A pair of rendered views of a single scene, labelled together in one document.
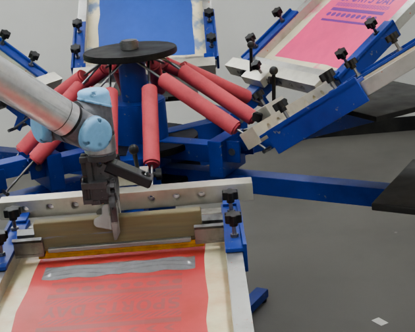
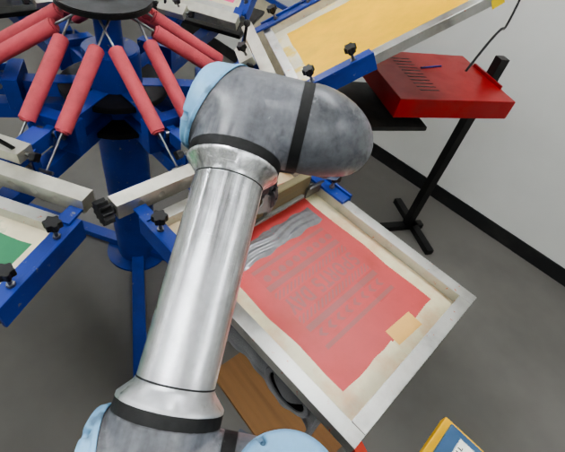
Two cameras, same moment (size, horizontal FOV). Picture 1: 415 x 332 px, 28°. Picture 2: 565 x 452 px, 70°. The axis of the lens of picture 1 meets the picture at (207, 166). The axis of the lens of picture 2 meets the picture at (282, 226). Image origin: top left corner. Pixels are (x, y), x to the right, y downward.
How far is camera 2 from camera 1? 1.59 m
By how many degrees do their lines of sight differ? 53
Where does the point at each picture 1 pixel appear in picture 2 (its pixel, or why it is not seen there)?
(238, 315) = (420, 261)
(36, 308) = (277, 306)
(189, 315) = (375, 265)
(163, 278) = (317, 238)
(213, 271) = (336, 219)
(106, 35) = not seen: outside the picture
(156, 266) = (301, 227)
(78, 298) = (291, 282)
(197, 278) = (335, 229)
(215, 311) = (383, 256)
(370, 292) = not seen: hidden behind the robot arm
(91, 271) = (264, 249)
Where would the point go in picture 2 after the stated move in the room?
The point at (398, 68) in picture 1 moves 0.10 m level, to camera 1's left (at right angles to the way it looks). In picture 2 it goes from (402, 47) to (386, 51)
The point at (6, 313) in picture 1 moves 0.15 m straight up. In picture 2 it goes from (263, 323) to (272, 290)
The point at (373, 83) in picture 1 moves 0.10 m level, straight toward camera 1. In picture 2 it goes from (382, 56) to (402, 69)
